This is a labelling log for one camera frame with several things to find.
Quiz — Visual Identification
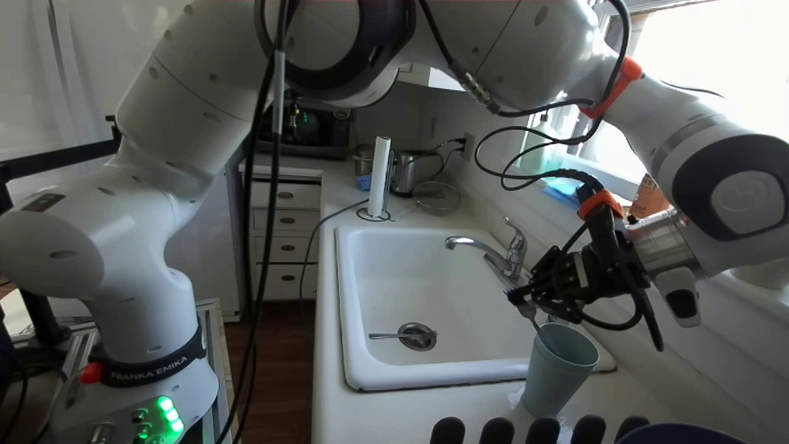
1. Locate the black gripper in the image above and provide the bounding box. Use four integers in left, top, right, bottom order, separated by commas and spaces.
502, 204, 653, 326

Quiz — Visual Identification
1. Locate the silver metal fork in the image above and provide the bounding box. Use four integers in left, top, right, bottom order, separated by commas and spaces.
522, 301, 553, 336

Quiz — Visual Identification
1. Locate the light green plastic cup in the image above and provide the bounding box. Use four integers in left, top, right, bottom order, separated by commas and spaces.
532, 320, 601, 370
517, 330, 596, 420

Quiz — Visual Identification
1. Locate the chrome sink faucet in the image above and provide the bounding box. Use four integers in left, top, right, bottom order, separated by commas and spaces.
444, 215, 531, 288

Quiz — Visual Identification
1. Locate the blue cloth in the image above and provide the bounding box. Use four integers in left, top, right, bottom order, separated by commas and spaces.
540, 173, 586, 204

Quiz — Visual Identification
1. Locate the white kitchen sink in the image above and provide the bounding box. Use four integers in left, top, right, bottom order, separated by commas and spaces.
330, 222, 622, 394

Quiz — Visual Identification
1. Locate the metal sink drain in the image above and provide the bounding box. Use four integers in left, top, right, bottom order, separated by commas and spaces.
367, 320, 438, 356

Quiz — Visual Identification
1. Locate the dark dish drying rack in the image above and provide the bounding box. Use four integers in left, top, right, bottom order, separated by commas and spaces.
427, 411, 661, 444

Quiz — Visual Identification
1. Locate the metal cooking pot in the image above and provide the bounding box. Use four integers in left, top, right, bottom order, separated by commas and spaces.
388, 148, 449, 200

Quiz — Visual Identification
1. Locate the white paper towel roll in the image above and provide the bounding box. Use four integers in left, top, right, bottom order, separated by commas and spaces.
354, 132, 394, 222

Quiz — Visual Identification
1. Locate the white drawer cabinet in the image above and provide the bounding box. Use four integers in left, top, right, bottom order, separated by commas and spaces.
240, 161, 325, 306

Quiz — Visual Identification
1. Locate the dark countertop appliance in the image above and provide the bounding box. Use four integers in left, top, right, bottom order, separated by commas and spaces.
258, 86, 357, 161

